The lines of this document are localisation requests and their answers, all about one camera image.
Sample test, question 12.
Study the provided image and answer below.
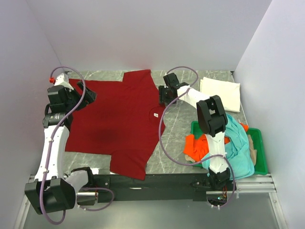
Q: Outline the red t shirt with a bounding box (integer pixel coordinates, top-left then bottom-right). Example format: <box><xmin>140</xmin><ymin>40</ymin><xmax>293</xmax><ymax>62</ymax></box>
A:
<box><xmin>65</xmin><ymin>70</ymin><xmax>165</xmax><ymax>180</ymax></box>

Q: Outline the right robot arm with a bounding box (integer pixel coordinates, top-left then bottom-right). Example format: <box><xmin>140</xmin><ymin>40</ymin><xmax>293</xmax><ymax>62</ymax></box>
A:
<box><xmin>158</xmin><ymin>73</ymin><xmax>230</xmax><ymax>190</ymax></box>

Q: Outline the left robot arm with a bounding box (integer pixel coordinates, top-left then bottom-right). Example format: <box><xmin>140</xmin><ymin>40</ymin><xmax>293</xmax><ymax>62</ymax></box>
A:
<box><xmin>24</xmin><ymin>81</ymin><xmax>96</xmax><ymax>215</ymax></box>

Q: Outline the folded white t shirt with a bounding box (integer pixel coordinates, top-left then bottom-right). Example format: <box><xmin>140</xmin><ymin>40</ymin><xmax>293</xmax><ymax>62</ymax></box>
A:
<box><xmin>200</xmin><ymin>77</ymin><xmax>241</xmax><ymax>113</ymax></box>

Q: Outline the orange t shirt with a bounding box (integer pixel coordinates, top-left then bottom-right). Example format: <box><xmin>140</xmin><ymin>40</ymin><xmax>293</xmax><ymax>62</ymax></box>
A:
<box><xmin>183</xmin><ymin>123</ymin><xmax>249</xmax><ymax>162</ymax></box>

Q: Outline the teal t shirt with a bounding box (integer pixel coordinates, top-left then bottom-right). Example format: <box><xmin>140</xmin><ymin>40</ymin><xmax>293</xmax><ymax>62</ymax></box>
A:
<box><xmin>202</xmin><ymin>113</ymin><xmax>255</xmax><ymax>179</ymax></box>

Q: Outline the green plastic bin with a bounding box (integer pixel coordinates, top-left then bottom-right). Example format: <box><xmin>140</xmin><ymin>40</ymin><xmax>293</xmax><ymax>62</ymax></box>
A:
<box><xmin>190</xmin><ymin>121</ymin><xmax>269</xmax><ymax>175</ymax></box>

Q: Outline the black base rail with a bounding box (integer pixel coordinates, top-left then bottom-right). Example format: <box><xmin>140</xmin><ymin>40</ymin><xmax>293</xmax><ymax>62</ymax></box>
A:
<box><xmin>80</xmin><ymin>173</ymin><xmax>223</xmax><ymax>203</ymax></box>

